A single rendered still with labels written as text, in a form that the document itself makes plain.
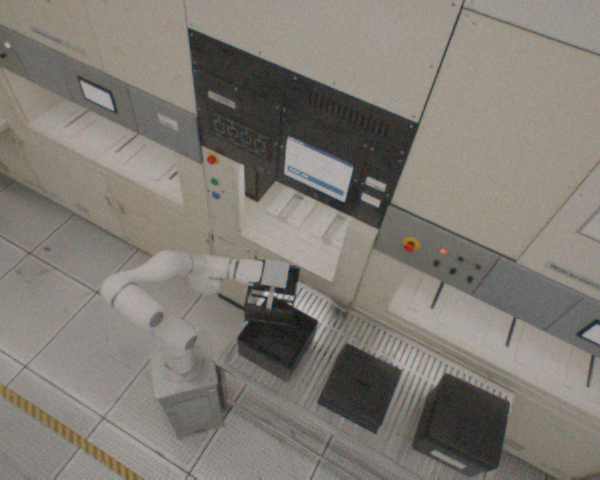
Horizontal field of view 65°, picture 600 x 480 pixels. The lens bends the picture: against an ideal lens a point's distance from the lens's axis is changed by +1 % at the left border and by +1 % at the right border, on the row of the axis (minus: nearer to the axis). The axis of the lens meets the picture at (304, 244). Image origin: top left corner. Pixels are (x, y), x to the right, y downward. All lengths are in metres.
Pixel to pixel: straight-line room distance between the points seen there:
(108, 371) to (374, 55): 2.45
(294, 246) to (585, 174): 1.44
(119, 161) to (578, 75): 2.34
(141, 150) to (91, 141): 0.30
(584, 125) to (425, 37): 0.48
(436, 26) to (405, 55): 0.12
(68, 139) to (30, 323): 1.20
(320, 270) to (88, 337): 1.63
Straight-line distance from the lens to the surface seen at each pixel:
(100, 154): 3.05
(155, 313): 1.57
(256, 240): 2.50
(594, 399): 2.62
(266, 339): 2.33
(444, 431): 2.08
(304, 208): 2.61
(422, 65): 1.46
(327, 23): 1.53
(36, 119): 3.39
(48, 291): 3.60
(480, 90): 1.46
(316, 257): 2.46
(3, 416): 3.33
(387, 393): 2.22
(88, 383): 3.22
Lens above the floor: 2.90
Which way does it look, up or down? 54 degrees down
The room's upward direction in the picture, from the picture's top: 9 degrees clockwise
